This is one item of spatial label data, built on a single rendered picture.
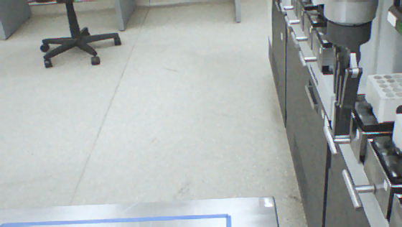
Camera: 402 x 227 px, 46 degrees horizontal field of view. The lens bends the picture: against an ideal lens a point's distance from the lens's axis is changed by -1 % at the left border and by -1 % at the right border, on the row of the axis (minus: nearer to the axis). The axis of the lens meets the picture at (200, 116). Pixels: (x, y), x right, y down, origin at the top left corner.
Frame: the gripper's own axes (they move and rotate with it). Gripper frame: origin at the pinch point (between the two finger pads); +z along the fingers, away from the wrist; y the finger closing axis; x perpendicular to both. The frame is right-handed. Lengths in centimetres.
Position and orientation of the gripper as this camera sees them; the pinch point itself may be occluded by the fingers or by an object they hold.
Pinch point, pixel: (342, 118)
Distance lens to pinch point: 95.9
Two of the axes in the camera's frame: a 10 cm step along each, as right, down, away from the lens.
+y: 0.3, -5.1, 8.6
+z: 0.8, 8.6, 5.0
